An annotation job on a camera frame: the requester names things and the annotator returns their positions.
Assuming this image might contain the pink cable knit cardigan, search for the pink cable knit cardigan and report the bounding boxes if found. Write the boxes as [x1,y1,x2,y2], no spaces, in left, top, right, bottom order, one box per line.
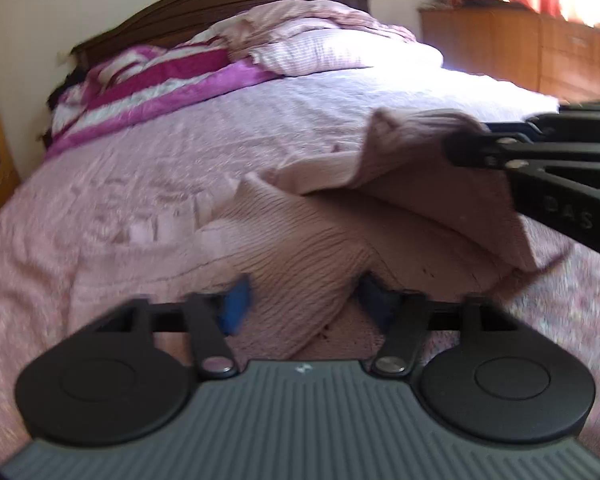
[69,106,577,361]

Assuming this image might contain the wooden side cabinet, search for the wooden side cabinet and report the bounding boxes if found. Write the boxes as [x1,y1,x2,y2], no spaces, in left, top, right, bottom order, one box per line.
[419,8,600,102]

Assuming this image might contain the pink floral bed sheet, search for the pink floral bed sheet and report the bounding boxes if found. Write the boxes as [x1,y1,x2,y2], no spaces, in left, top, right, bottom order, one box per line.
[0,68,600,463]

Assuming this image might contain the pink checkered pillow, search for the pink checkered pillow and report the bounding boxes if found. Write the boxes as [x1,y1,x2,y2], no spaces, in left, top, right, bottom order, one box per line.
[189,0,443,77]

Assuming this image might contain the magenta striped quilt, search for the magenta striped quilt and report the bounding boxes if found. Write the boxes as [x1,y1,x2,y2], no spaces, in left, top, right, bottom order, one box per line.
[46,44,278,158]

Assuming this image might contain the dark wooden headboard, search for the dark wooden headboard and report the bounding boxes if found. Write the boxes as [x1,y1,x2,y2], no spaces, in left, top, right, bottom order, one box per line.
[42,0,374,149]

